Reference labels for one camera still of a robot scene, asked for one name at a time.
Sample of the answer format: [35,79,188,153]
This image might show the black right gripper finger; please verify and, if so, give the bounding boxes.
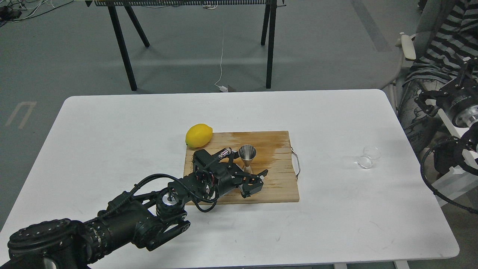
[414,90,448,117]
[451,57,478,90]

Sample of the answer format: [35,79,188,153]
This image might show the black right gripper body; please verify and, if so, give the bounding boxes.
[437,80,478,128]

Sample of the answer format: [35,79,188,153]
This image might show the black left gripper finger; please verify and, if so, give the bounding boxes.
[239,176,264,198]
[233,164,269,182]

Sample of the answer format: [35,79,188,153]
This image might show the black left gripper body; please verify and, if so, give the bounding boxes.
[192,148,243,198]

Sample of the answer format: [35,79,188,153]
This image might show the steel double jigger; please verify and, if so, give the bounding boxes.
[238,144,257,174]

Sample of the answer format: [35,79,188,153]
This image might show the small clear glass cup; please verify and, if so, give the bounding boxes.
[356,145,381,170]

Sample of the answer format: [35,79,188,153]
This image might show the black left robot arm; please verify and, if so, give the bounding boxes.
[1,148,268,269]

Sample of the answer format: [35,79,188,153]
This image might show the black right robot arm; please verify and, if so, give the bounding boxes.
[414,56,478,214]

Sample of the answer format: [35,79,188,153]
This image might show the person in striped shirt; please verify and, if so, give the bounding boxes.
[397,0,478,155]

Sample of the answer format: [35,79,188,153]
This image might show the wooden cutting board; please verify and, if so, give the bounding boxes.
[203,131,300,205]

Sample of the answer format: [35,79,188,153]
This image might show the yellow lemon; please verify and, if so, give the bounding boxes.
[185,124,213,148]

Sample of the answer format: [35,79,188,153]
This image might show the white chair armrest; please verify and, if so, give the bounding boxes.
[395,32,416,60]

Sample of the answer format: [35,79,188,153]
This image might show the black trestle table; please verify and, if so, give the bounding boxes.
[84,0,287,91]

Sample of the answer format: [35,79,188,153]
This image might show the white cable with plug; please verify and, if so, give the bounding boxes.
[214,26,229,93]

